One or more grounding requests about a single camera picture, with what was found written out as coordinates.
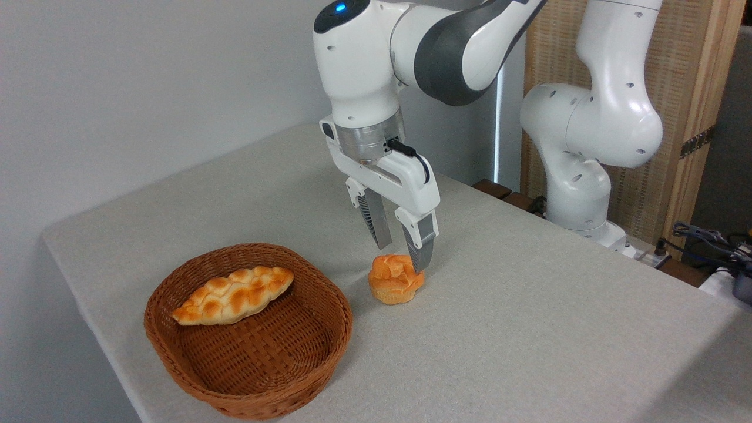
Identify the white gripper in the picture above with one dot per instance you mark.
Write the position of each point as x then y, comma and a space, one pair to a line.
405, 182

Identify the round orange bread bun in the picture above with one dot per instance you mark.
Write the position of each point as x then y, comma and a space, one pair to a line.
390, 282

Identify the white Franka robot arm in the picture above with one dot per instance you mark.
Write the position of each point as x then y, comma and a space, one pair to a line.
358, 70

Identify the long braided bread loaf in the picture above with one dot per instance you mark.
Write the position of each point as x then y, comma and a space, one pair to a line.
235, 295

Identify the brown woven wicker basket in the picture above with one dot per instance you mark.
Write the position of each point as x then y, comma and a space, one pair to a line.
264, 358

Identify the dark wooden base board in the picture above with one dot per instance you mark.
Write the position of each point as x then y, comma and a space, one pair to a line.
499, 191

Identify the grey tablecloth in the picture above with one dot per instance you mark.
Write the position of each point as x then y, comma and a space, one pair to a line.
517, 329

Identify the metal screen hinge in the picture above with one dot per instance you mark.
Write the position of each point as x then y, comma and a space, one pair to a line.
697, 142

